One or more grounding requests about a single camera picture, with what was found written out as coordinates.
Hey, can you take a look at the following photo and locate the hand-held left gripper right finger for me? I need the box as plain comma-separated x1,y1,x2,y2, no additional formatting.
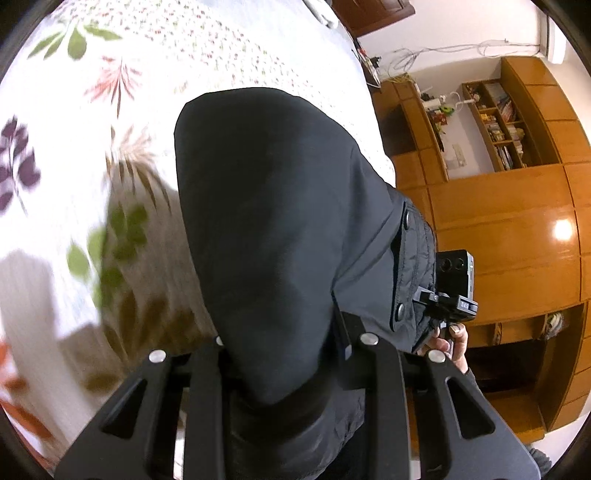
335,313,542,480

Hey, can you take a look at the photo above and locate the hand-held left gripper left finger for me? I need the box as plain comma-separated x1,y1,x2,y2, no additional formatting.
54,336,234,480

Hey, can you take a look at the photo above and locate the person's right hand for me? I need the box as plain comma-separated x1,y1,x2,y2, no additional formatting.
417,322,470,372

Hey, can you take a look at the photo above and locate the row of books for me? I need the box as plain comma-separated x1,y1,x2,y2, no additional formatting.
478,82,528,169

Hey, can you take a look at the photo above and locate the floral quilted bedspread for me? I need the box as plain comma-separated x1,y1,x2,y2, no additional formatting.
0,0,397,467

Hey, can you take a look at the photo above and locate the white air conditioner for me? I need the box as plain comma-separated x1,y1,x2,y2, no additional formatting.
539,17,567,64

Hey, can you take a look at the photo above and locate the dark wooden headboard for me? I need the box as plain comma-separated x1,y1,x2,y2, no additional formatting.
331,0,416,38

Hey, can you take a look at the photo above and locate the wooden wall cabinet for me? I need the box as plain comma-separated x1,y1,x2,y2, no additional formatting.
369,55,591,435

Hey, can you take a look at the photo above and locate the tangle of wall cables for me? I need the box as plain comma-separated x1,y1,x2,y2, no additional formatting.
355,39,542,88

